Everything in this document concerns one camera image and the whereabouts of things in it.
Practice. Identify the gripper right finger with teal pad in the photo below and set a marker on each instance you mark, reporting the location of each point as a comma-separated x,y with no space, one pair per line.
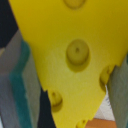
118,93

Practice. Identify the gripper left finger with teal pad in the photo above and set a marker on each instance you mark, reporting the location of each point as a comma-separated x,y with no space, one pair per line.
19,86

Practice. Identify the yellow toy cheese wedge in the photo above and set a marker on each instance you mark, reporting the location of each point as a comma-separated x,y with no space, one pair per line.
76,44

